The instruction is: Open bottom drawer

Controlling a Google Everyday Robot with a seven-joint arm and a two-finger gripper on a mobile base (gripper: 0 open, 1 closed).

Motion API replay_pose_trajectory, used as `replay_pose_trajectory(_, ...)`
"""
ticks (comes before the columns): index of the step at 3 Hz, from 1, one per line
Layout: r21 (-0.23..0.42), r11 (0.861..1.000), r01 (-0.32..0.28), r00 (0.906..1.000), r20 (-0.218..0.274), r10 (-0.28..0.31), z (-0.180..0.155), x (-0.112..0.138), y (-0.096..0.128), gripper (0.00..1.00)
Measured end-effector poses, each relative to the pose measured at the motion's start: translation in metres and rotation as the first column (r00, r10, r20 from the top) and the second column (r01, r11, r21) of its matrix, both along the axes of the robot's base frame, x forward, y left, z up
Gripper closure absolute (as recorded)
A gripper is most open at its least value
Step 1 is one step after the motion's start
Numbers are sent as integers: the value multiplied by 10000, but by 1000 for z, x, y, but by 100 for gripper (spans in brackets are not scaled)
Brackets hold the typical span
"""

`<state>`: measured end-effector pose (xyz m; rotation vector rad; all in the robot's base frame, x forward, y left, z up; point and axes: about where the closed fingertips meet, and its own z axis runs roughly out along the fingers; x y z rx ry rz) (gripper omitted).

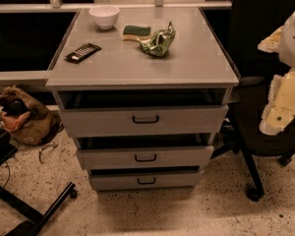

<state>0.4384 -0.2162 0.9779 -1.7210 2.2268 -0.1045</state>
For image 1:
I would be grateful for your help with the grey bottom drawer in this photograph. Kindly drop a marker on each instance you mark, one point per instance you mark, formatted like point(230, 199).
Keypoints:
point(144, 178)

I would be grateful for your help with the grey drawer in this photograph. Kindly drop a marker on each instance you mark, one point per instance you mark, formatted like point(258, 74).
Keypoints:
point(143, 152)
point(109, 113)
point(144, 178)

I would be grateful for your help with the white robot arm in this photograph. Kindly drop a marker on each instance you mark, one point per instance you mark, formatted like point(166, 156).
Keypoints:
point(280, 109)

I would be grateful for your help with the grey drawer cabinet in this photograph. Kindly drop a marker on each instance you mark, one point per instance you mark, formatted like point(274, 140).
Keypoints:
point(194, 60)

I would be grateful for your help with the grey top drawer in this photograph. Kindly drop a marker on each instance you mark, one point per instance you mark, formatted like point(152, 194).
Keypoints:
point(109, 113)

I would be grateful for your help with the grey middle drawer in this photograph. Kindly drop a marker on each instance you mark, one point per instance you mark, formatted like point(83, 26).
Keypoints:
point(143, 152)

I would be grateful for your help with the crumpled green chip bag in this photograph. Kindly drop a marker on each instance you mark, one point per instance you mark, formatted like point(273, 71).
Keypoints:
point(160, 42)

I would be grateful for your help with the green yellow sponge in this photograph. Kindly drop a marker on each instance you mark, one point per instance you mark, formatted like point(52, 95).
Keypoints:
point(136, 33)

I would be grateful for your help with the black remote control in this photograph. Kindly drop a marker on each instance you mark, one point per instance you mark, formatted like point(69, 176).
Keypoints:
point(82, 53)

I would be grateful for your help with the glasses on floor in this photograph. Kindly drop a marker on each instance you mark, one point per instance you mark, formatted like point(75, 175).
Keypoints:
point(45, 148)

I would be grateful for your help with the white bowl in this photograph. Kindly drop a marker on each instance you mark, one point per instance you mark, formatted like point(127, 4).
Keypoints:
point(104, 16)

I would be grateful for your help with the brown bag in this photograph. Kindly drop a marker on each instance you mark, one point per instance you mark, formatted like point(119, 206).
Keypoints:
point(26, 119)

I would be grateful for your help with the black office chair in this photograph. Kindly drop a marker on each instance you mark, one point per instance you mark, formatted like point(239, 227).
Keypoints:
point(250, 21)

